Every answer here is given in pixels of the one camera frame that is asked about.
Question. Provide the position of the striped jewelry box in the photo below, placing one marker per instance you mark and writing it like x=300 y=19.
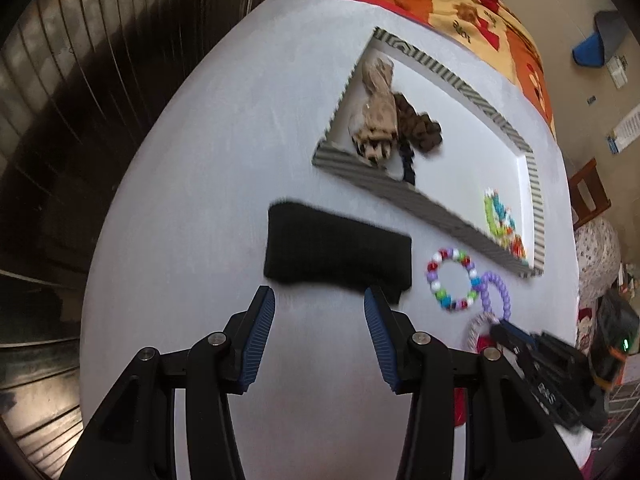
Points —
x=450 y=125

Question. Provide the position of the black knit headband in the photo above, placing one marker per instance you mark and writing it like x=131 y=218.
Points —
x=330 y=250

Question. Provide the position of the wall calendar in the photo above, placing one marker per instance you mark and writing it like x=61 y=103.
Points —
x=627 y=127

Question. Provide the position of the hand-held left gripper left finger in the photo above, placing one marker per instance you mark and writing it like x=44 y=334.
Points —
x=260 y=330

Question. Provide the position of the floral bedding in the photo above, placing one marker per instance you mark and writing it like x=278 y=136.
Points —
x=597 y=250

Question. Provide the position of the blue grey cap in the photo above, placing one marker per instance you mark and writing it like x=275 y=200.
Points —
x=595 y=45

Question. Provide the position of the white embossed tablecloth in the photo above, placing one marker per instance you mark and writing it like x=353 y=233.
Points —
x=225 y=135

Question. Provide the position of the orange printed blanket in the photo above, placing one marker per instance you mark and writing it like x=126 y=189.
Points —
x=525 y=50

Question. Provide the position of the white wall notice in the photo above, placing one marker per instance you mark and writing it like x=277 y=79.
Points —
x=618 y=71

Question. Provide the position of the brown wooden chair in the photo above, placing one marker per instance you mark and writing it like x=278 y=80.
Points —
x=590 y=190

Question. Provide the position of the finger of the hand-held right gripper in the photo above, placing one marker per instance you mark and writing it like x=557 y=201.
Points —
x=532 y=366
x=512 y=337

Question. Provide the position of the red white cushion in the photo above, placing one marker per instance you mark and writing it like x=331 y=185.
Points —
x=586 y=325

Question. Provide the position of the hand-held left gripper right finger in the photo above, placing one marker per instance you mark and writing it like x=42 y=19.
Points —
x=380 y=340

